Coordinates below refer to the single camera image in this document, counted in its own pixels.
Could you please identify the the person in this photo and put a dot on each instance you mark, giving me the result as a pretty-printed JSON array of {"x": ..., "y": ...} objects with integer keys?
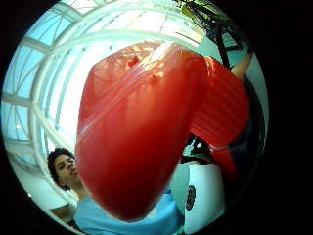
[{"x": 98, "y": 215}]

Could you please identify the white bottle black cap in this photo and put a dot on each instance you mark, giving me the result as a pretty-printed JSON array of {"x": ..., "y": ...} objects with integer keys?
[{"x": 205, "y": 196}]

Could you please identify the red ribbed plastic cup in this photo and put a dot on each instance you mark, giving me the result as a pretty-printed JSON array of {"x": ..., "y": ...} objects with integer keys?
[{"x": 225, "y": 111}]

